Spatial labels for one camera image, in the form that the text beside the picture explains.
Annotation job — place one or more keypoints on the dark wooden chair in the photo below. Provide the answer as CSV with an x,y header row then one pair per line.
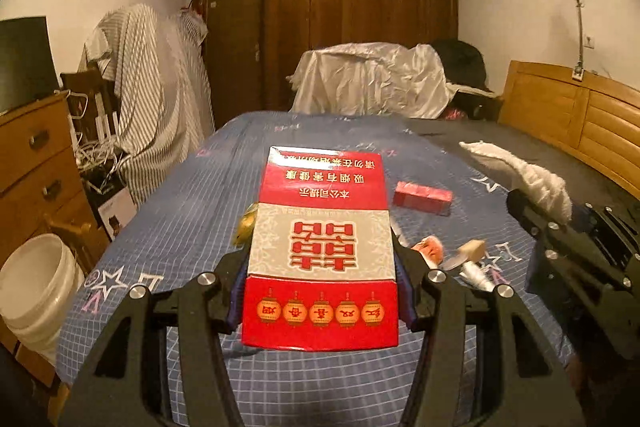
x,y
82,84

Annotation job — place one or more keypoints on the brown wooden door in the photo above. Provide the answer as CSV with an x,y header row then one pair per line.
x,y
232,42

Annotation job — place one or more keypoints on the wooden dresser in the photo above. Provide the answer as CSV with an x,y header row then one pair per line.
x,y
25,167

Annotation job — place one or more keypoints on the red and white carton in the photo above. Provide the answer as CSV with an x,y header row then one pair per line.
x,y
320,247

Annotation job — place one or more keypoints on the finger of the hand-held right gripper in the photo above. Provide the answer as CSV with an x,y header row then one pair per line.
x,y
610,232
540,227

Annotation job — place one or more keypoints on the white cardboard box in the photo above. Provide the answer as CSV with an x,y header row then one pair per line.
x,y
117,214

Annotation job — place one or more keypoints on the beige block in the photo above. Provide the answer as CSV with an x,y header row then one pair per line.
x,y
472,250

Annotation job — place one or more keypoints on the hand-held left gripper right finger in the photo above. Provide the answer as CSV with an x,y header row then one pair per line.
x,y
407,307

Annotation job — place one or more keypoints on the white satin cloth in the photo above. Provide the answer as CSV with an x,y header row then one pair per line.
x,y
370,79

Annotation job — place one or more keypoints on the yellow wrapper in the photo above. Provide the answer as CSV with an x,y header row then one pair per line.
x,y
247,227

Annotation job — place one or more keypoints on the white foam bag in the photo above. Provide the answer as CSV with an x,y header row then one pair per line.
x,y
475,276

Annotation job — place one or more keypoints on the white wall outlet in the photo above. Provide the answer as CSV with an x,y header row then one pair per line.
x,y
589,42

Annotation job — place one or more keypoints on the wooden headboard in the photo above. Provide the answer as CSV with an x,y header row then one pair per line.
x,y
550,107

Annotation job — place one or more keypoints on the grey striped cloth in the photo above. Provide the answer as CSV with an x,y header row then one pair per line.
x,y
150,87

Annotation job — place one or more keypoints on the dark wooden wardrobe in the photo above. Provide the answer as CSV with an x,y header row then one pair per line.
x,y
360,7

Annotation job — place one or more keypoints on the black cloth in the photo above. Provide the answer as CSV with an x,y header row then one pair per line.
x,y
462,62

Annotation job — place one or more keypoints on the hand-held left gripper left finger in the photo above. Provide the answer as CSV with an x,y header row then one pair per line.
x,y
225,287

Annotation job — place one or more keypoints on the blue star-print bedsheet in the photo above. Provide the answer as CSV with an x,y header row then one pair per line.
x,y
210,197

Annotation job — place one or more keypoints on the dark grey sheet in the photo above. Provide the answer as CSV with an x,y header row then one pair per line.
x,y
500,137

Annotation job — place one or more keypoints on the black television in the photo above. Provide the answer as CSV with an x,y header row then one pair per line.
x,y
25,62

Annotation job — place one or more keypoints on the white plastic bucket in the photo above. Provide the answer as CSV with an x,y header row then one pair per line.
x,y
35,282

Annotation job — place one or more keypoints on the pink box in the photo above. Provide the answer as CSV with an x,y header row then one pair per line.
x,y
422,198

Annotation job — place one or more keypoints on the bent lamp pole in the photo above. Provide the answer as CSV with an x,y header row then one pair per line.
x,y
577,7

